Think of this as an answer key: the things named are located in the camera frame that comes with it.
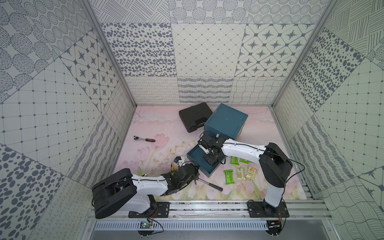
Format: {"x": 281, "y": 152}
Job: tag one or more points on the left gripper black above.
{"x": 192, "y": 171}

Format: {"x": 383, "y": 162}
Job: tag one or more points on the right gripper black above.
{"x": 210, "y": 161}

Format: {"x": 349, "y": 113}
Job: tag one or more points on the teal bottom drawer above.
{"x": 196, "y": 155}

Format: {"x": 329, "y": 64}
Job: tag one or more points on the teal drawer cabinet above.
{"x": 226, "y": 121}

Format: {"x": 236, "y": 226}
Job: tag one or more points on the green cookie packet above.
{"x": 229, "y": 177}
{"x": 234, "y": 160}

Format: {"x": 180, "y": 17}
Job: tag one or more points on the green cookie packet barcode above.
{"x": 244, "y": 161}

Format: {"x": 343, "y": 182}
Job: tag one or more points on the yellow cookie packet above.
{"x": 251, "y": 173}
{"x": 240, "y": 172}

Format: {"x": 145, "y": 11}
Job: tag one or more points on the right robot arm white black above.
{"x": 276, "y": 166}

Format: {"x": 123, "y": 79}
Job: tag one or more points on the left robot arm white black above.
{"x": 137, "y": 193}

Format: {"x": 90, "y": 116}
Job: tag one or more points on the black claw hammer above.
{"x": 211, "y": 185}

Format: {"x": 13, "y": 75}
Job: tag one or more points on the black plastic case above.
{"x": 195, "y": 116}

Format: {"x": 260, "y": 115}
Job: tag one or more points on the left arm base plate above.
{"x": 159, "y": 209}

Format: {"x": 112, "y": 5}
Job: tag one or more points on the white slotted cable duct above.
{"x": 221, "y": 225}

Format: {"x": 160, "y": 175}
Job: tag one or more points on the red handled ratchet wrench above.
{"x": 144, "y": 139}

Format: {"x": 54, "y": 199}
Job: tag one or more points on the aluminium mounting rail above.
{"x": 237, "y": 210}

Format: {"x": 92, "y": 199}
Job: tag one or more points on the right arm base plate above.
{"x": 263, "y": 210}

